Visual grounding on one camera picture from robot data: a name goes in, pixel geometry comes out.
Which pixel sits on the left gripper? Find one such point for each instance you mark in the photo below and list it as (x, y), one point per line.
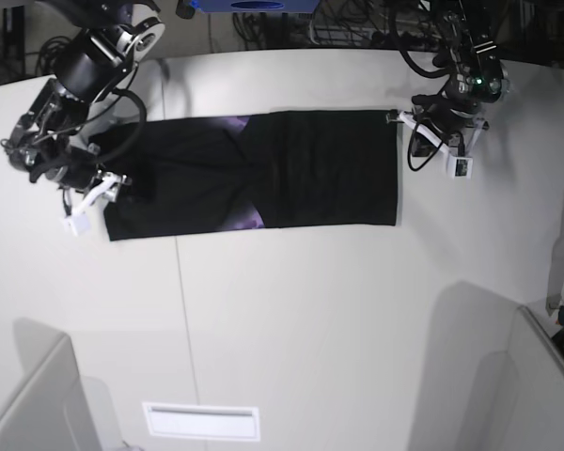
(427, 140)

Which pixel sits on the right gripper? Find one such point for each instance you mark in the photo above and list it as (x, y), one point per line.
(83, 183)

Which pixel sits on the black T-shirt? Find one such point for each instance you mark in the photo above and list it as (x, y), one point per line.
(285, 169)

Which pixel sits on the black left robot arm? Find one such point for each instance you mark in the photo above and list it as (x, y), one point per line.
(451, 121)

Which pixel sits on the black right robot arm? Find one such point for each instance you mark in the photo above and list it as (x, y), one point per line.
(113, 38)

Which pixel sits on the blue box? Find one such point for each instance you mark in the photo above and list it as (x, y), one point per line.
(289, 6)

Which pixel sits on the white left partition panel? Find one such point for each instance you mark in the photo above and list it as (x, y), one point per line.
(48, 409)

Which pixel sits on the white partition panel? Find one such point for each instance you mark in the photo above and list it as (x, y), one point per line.
(48, 409)
(527, 412)

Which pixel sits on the white right partition panel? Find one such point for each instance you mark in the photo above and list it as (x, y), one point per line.
(527, 412)

